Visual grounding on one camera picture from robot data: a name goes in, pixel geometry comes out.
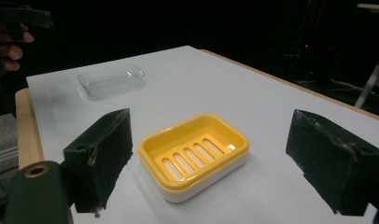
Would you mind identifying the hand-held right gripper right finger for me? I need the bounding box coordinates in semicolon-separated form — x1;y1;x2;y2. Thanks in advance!
285;108;379;217

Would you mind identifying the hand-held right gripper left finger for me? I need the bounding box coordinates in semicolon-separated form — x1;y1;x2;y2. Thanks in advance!
63;107;134;217

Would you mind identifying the yellow and white soap dish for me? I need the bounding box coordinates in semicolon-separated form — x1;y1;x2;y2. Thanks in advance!
137;113;250;204

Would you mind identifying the clear plastic lid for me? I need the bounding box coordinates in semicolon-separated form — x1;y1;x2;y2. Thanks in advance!
77;63;148;103

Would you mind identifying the metal stand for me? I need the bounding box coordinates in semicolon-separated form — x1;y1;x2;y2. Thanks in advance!
353;49;379;110

